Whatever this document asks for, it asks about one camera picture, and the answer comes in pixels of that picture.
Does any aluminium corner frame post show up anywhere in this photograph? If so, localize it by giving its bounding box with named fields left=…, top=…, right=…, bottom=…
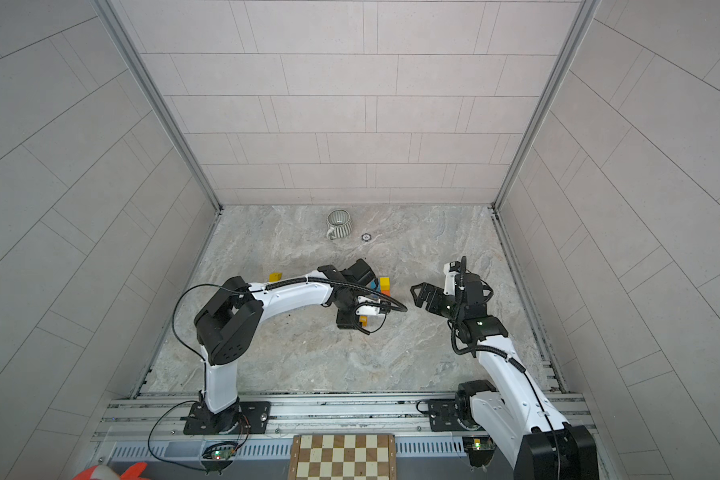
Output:
left=491, top=0, right=602, bottom=210

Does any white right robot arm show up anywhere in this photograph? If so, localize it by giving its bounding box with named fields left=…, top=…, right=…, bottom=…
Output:
left=411, top=260, right=600, bottom=479

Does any chessboard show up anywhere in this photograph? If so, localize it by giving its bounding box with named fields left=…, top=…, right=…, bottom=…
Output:
left=288, top=434, right=398, bottom=480

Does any striped ceramic mug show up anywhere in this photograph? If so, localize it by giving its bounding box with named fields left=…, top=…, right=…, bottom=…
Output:
left=326, top=209, right=352, bottom=240

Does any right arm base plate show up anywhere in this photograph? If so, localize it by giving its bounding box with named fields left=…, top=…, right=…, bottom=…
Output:
left=421, top=399, right=483, bottom=432

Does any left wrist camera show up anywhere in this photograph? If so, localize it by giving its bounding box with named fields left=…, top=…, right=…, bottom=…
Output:
left=355, top=300, right=386, bottom=317

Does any right controller board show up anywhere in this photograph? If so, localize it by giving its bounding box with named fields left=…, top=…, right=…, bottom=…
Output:
left=462, top=436, right=496, bottom=468

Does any aluminium front rail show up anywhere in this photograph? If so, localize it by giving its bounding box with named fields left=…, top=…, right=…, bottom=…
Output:
left=93, top=392, right=455, bottom=441

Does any red object at bottom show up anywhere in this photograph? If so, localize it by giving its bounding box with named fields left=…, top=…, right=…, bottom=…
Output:
left=73, top=462, right=148, bottom=480

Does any left controller board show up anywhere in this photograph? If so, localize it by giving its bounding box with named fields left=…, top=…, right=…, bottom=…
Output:
left=201, top=441, right=240, bottom=472

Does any yellow cube block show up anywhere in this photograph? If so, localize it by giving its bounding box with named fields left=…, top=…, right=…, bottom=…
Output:
left=379, top=277, right=391, bottom=292

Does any controller board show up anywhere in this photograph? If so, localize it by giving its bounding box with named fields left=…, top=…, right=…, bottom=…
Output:
left=201, top=441, right=240, bottom=472
left=462, top=436, right=496, bottom=468

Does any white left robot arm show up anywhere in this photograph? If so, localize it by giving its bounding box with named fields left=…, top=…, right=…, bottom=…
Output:
left=194, top=260, right=391, bottom=414

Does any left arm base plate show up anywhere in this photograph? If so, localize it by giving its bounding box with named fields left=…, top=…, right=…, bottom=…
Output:
left=183, top=401, right=271, bottom=435

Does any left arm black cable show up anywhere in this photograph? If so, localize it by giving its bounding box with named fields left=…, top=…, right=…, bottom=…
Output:
left=146, top=275, right=409, bottom=472

